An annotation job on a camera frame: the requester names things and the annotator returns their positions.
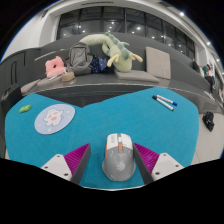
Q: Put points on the white marker with blue cap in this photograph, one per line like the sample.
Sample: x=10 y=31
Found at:
x=166 y=100

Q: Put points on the small green eraser block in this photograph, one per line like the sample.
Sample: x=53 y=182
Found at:
x=25 y=109

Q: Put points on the green dragon plush toy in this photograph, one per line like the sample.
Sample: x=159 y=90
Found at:
x=120 y=58

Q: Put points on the upright grey seat cushion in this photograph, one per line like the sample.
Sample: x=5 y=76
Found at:
x=158 y=62

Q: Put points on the person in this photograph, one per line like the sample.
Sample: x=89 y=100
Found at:
x=208 y=74

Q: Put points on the black case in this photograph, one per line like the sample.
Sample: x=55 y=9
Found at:
x=10 y=99

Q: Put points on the black bag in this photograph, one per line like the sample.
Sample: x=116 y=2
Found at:
x=208 y=121

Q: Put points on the grey backpack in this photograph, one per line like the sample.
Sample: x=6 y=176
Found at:
x=80 y=59

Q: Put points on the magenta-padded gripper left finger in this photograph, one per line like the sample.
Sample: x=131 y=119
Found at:
x=56 y=165

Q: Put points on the small round tan pouch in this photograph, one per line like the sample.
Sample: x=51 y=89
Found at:
x=68 y=77

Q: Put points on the flat grey seat cushion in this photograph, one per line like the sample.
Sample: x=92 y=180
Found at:
x=30 y=86
x=136 y=76
x=48 y=82

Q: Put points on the round light blue mouse pad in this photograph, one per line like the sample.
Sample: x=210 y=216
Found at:
x=54 y=119

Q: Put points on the dark blue patterned bag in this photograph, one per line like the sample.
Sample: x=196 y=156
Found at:
x=99 y=65

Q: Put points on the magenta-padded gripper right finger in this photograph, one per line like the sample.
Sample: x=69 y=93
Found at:
x=165 y=165

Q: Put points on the grey computer mouse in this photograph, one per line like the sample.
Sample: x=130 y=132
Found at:
x=118 y=160

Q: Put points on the pink plush cushion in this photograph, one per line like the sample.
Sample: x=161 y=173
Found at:
x=55 y=67

